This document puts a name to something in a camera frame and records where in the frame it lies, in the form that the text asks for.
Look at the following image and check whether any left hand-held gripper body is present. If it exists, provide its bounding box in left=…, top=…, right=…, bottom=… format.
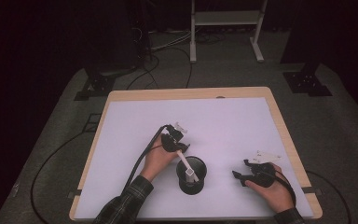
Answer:
left=160, top=121, right=189, bottom=154

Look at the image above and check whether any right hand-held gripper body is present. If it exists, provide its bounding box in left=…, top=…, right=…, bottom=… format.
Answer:
left=245, top=150, right=282, bottom=189

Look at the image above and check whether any white pen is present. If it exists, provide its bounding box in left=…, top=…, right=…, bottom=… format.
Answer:
left=176, top=149, right=200, bottom=183

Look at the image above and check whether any black mesh pen holder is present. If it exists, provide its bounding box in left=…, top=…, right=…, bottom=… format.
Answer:
left=175, top=155, right=208, bottom=196

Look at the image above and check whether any person's right hand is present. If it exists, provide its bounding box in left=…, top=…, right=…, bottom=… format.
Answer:
left=244, top=162, right=295, bottom=214

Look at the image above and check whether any person's left hand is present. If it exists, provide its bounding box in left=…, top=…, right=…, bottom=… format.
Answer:
left=140, top=133, right=181, bottom=183

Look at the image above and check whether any black tape strip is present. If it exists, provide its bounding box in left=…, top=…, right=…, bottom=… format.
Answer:
left=67, top=189, right=83, bottom=200
left=301, top=186, right=323, bottom=196

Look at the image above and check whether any black stand base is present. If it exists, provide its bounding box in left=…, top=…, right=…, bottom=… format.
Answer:
left=282, top=63, right=333, bottom=97
left=74, top=74, right=117, bottom=102

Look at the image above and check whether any right hand-held gripper cable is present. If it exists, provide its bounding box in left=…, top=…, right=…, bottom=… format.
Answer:
left=267, top=170, right=297, bottom=208

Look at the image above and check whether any hand-held gripper cable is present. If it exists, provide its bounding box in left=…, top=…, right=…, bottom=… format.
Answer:
left=267, top=170, right=297, bottom=208
left=122, top=124, right=172, bottom=195

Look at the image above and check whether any left hand-held gripper cable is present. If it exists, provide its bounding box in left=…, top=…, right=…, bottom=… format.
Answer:
left=122, top=124, right=172, bottom=195

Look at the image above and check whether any black cable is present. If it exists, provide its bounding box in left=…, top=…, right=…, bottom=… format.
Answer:
left=306, top=169, right=352, bottom=224
left=125, top=54, right=161, bottom=91
left=29, top=130, right=102, bottom=224
left=167, top=46, right=194, bottom=90

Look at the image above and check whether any white cable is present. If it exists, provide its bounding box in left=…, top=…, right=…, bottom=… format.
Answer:
left=150, top=31, right=194, bottom=52

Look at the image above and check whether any white metal desk frame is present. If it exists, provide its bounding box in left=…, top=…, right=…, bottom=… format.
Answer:
left=189, top=0, right=269, bottom=63

